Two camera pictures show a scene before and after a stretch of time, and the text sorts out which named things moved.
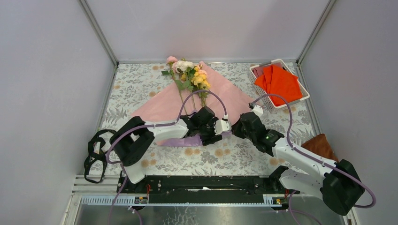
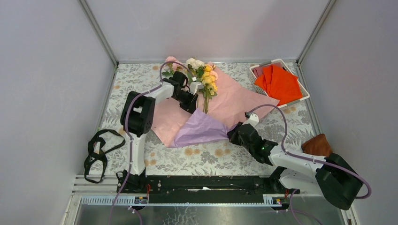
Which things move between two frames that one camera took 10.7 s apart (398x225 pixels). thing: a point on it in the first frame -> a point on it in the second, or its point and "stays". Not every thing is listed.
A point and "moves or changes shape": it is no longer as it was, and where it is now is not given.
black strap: x=96 y=163 stays
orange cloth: x=275 y=80 stays
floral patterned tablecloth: x=134 y=83 stays
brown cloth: x=319 y=145 stays
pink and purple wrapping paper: x=172 y=103 moves or changes shape
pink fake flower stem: x=179 y=86 stays
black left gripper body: x=206 y=131 -> x=186 y=98
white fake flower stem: x=182 y=67 moves or changes shape
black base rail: x=213 y=189 stays
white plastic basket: x=274 y=78 stays
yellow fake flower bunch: x=195 y=80 -> x=210 y=86
